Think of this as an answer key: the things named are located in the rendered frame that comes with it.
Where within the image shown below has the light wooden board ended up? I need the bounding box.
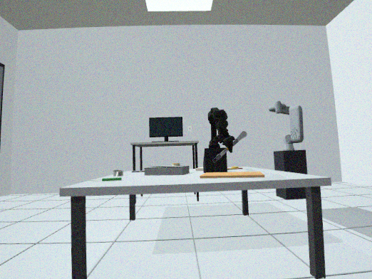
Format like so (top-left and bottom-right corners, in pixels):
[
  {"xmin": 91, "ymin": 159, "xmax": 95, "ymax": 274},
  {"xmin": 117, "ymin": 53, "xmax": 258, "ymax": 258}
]
[{"xmin": 200, "ymin": 172, "xmax": 264, "ymax": 179}]

